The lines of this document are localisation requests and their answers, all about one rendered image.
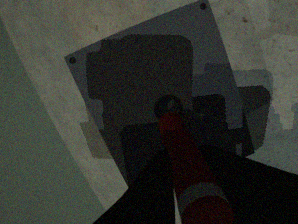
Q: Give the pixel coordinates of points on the dark red peg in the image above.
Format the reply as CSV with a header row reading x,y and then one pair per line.
x,y
200,199

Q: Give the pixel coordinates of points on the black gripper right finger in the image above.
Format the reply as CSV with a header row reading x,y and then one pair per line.
x,y
257,193

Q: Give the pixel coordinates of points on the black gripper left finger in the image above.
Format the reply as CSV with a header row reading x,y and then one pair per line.
x,y
150,198

